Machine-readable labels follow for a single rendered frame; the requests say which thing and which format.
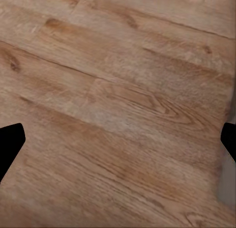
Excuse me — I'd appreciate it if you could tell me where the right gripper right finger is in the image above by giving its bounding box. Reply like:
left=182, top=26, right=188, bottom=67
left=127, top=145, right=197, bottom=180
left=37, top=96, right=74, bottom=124
left=220, top=122, right=236, bottom=162

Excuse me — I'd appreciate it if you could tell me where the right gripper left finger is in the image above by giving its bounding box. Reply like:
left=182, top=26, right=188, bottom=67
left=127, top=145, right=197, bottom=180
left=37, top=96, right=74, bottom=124
left=0, top=123, right=26, bottom=182

